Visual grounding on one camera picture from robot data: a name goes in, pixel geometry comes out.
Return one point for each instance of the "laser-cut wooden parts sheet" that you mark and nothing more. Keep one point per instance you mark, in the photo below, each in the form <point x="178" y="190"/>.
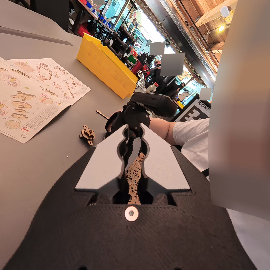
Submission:
<point x="132" y="177"/>

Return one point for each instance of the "small round wooden model assembly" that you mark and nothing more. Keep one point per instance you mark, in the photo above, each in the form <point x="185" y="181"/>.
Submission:
<point x="87" y="134"/>

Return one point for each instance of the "white plastic bottle red cap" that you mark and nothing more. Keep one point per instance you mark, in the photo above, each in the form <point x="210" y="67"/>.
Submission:
<point x="151" y="88"/>

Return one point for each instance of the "white ceiling device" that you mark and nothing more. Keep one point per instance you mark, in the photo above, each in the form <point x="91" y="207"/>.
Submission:
<point x="224" y="11"/>

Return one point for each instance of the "black dumbbell rack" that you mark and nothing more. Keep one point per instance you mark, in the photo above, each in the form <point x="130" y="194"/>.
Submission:
<point x="124" y="34"/>

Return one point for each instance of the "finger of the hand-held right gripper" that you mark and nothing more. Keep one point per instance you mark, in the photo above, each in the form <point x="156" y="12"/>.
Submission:
<point x="135" y="147"/>

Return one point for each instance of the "dark cabinet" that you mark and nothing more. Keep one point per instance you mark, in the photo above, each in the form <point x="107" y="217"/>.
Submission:
<point x="50" y="12"/>

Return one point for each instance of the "person's right forearm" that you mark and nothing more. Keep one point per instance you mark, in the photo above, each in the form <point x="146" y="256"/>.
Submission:
<point x="162" y="129"/>

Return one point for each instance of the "red container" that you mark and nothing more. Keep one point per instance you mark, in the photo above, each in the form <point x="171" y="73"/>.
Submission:
<point x="137" y="66"/>

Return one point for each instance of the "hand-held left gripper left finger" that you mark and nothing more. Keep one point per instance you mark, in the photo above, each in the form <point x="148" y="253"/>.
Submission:
<point x="101" y="162"/>

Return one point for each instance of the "round ceiling lamp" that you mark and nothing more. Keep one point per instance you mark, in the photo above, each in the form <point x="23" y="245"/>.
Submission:
<point x="221" y="28"/>

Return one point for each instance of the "black ceiling duct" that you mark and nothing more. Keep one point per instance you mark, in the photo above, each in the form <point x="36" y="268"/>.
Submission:
<point x="175" y="27"/>

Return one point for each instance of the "printed instruction booklet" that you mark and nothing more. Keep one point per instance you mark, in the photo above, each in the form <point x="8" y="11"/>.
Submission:
<point x="31" y="88"/>

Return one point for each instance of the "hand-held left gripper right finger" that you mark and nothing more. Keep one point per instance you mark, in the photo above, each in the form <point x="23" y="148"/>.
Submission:
<point x="164" y="166"/>

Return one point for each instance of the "yellow plastic bin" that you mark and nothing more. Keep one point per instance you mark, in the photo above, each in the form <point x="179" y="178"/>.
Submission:
<point x="101" y="61"/>

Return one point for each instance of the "thin wooden stick piece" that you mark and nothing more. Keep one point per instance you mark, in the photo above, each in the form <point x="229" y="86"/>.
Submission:
<point x="102" y="114"/>

